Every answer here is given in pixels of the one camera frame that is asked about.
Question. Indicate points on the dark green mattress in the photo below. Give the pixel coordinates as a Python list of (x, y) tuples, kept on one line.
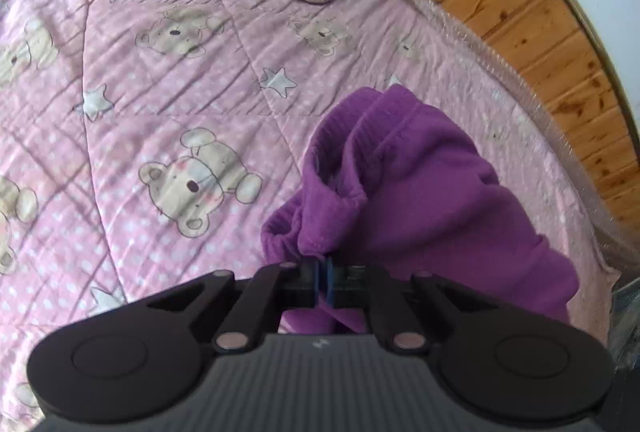
[(627, 322)]

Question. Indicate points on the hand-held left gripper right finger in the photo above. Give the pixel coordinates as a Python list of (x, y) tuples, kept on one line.
[(330, 284)]

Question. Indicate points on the purple pants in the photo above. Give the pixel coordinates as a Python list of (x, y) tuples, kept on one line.
[(425, 192)]

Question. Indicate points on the wooden headboard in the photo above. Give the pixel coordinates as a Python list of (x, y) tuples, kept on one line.
[(530, 27)]

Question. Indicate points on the pink bear printed blanket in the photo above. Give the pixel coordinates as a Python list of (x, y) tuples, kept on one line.
[(175, 87)]

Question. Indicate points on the clear bubble wrap sheet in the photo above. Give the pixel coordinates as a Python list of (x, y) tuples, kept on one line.
[(450, 17)]

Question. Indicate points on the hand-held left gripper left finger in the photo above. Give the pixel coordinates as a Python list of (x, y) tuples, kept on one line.
[(315, 282)]

